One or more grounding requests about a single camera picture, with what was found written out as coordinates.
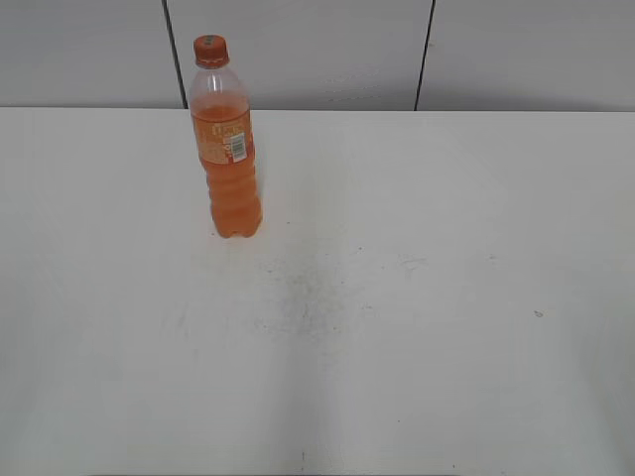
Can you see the orange soda plastic bottle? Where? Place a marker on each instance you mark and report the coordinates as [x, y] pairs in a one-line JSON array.
[[221, 118]]

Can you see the orange bottle cap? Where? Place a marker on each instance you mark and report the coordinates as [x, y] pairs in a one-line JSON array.
[[210, 51]]

